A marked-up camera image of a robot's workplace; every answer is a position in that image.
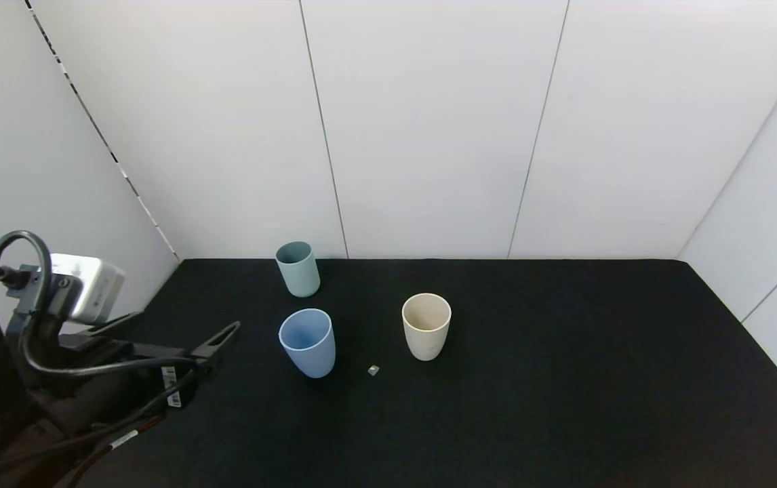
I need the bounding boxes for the teal plastic cup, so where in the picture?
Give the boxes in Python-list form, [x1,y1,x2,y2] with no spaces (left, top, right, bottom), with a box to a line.
[275,241,321,298]

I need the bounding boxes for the cream plastic cup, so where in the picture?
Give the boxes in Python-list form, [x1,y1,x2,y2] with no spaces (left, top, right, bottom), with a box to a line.
[401,293,452,361]

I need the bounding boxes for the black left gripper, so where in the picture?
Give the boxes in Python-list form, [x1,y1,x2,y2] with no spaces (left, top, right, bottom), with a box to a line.
[47,311,241,431]

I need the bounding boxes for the blue plastic cup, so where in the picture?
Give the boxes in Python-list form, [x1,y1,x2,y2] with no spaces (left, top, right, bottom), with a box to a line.
[279,308,336,379]

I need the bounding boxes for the black camera cable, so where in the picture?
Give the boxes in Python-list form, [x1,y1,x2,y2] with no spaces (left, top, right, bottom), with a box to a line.
[0,230,203,378]

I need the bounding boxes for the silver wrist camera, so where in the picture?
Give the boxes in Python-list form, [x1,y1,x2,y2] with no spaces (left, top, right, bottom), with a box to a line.
[48,254,126,323]

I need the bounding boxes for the black labelled cable bundle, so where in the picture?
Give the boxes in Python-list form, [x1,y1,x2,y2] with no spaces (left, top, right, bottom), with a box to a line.
[0,366,201,488]

